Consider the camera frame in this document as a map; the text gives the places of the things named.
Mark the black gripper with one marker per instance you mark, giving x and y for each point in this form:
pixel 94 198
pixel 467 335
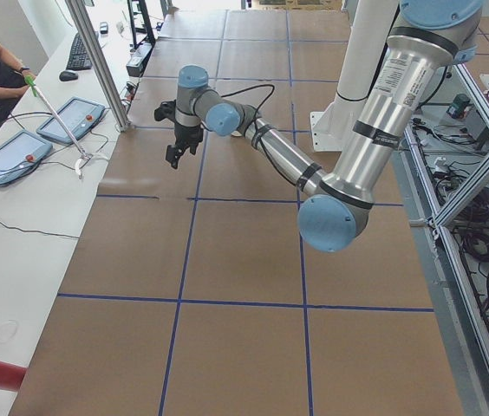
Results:
pixel 182 134

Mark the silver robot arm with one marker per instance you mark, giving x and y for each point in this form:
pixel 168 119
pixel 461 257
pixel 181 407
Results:
pixel 394 49

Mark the far blue teach pendant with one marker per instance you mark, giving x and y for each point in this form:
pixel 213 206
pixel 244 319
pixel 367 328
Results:
pixel 79 115

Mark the blue teach pendant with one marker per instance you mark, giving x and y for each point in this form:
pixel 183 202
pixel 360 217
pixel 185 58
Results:
pixel 79 115
pixel 20 154

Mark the black computer keyboard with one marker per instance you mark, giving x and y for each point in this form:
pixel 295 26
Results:
pixel 78 58

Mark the black computer mouse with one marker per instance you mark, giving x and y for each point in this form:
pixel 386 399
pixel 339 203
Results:
pixel 68 75

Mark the near blue teach pendant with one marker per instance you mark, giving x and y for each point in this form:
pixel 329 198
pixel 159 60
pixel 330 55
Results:
pixel 20 154

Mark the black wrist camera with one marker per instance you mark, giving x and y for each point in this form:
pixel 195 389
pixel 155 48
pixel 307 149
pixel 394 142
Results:
pixel 165 111

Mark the aluminium frame post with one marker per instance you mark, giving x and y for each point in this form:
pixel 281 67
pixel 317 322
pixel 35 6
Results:
pixel 83 24

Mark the green handled litter picker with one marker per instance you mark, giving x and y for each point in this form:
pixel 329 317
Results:
pixel 84 156

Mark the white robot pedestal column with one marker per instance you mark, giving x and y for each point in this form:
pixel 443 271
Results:
pixel 332 128

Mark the aluminium side frame rack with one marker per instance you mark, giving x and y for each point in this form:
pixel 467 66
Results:
pixel 444 170

